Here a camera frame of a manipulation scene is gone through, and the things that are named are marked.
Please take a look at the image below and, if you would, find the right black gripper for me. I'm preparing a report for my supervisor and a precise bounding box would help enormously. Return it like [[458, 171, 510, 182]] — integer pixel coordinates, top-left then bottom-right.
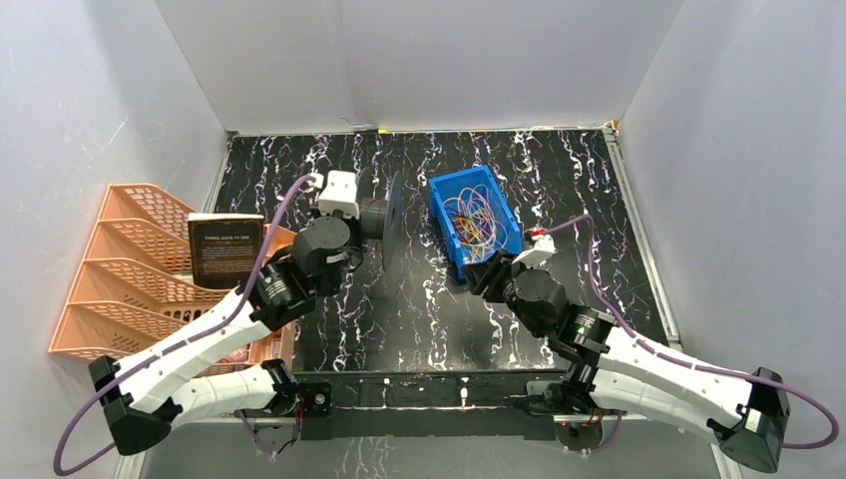
[[460, 248, 545, 338]]

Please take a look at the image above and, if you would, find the black cable spool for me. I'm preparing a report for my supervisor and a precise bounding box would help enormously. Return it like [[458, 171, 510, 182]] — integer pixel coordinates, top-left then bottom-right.
[[357, 170, 405, 270]]

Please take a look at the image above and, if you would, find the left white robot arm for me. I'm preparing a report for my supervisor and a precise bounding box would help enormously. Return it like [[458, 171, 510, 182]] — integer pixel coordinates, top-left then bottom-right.
[[89, 213, 363, 455]]

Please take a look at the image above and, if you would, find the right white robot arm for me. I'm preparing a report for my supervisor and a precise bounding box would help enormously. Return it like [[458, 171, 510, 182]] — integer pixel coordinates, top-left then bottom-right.
[[461, 250, 790, 473]]

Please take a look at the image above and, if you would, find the blue plastic bin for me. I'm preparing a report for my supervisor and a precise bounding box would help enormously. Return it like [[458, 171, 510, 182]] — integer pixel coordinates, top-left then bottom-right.
[[429, 166, 523, 281]]

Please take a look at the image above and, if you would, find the dark book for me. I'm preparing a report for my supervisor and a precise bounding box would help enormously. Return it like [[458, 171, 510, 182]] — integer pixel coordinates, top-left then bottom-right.
[[187, 213, 264, 289]]

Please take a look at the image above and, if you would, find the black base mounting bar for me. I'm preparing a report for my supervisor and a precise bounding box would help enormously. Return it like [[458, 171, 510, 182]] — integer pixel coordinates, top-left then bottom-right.
[[234, 369, 623, 443]]

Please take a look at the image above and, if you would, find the orange mesh file rack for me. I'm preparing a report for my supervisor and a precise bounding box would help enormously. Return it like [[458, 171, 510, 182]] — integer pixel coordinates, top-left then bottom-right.
[[48, 184, 225, 362]]

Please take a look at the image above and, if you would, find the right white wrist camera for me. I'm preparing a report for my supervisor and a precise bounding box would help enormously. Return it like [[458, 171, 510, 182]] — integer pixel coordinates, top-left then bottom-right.
[[514, 228, 557, 268]]

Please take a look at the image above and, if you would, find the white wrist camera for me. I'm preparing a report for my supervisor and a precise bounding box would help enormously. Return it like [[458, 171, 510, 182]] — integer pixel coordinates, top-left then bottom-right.
[[514, 228, 557, 268], [305, 170, 360, 220]]

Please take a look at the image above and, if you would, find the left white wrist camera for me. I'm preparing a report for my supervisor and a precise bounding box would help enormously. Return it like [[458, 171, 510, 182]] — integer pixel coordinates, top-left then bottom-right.
[[305, 170, 360, 220]]

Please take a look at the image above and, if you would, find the colourful wire bundle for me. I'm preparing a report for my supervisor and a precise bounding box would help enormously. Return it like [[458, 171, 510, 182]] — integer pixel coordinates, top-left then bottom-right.
[[441, 185, 517, 262]]

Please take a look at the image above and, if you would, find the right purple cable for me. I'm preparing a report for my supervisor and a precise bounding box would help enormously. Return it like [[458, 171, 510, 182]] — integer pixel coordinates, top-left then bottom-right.
[[538, 214, 841, 451]]

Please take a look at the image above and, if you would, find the purple cable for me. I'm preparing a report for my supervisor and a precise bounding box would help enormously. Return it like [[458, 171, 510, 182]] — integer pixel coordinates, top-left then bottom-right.
[[52, 174, 318, 477], [538, 214, 841, 451]]

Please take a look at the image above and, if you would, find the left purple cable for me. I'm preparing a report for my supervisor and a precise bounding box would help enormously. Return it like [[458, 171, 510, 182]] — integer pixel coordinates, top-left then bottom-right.
[[52, 174, 318, 477]]

